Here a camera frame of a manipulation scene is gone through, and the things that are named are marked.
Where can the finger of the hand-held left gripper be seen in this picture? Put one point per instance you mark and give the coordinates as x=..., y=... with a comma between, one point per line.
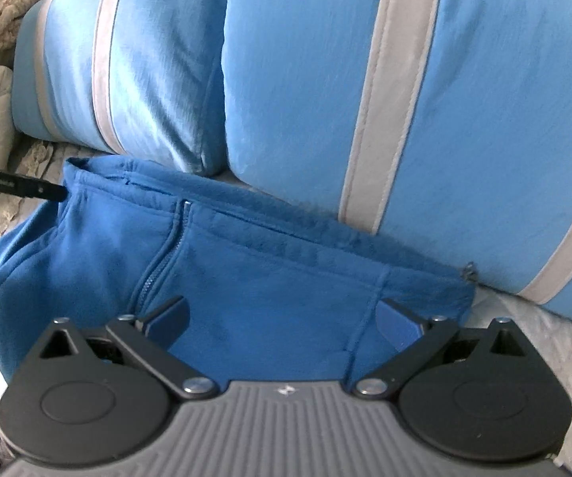
x=45, y=191

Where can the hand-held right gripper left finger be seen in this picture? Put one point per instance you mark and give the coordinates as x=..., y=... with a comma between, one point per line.
x=166, y=325

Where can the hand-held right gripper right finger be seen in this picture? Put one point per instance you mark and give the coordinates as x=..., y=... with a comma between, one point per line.
x=398, y=325

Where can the blue fleece jacket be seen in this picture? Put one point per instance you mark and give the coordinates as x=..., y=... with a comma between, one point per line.
x=266, y=268

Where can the cream lace cloth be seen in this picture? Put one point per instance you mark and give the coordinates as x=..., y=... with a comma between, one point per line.
x=32, y=156

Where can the white quilted bedspread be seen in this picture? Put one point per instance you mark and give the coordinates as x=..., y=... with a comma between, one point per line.
x=554, y=357

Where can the blue grey-striped pillow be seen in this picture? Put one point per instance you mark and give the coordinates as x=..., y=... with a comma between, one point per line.
x=490, y=109
x=156, y=59

